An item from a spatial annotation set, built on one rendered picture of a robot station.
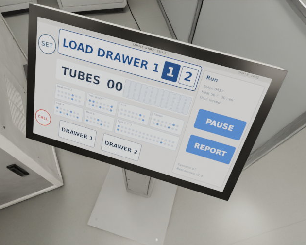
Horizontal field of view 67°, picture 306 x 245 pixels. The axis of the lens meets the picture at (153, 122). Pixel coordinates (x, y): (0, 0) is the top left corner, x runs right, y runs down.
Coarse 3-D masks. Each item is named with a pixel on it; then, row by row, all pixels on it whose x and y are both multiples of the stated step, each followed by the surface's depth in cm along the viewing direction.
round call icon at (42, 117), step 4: (36, 108) 55; (40, 108) 54; (36, 112) 55; (40, 112) 55; (44, 112) 54; (48, 112) 54; (36, 116) 55; (40, 116) 55; (44, 116) 55; (48, 116) 55; (36, 120) 56; (40, 120) 55; (44, 120) 55; (48, 120) 55; (40, 124) 56; (44, 124) 56; (48, 124) 55
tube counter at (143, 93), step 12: (108, 84) 49; (120, 84) 49; (132, 84) 48; (144, 84) 48; (120, 96) 50; (132, 96) 49; (144, 96) 49; (156, 96) 48; (168, 96) 48; (180, 96) 47; (192, 96) 47; (168, 108) 49; (180, 108) 48
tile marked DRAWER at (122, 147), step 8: (104, 136) 54; (112, 136) 53; (104, 144) 55; (112, 144) 54; (120, 144) 54; (128, 144) 53; (136, 144) 53; (112, 152) 55; (120, 152) 54; (128, 152) 54; (136, 152) 54; (136, 160) 54
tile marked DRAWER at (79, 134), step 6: (60, 120) 54; (60, 126) 55; (66, 126) 55; (72, 126) 54; (78, 126) 54; (60, 132) 56; (66, 132) 55; (72, 132) 55; (78, 132) 55; (84, 132) 54; (90, 132) 54; (96, 132) 54; (66, 138) 56; (72, 138) 56; (78, 138) 55; (84, 138) 55; (90, 138) 55; (84, 144) 56; (90, 144) 55
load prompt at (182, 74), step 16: (64, 32) 47; (64, 48) 48; (80, 48) 48; (96, 48) 47; (112, 48) 46; (128, 48) 46; (96, 64) 48; (112, 64) 48; (128, 64) 47; (144, 64) 46; (160, 64) 46; (176, 64) 45; (192, 64) 45; (160, 80) 47; (176, 80) 46; (192, 80) 46
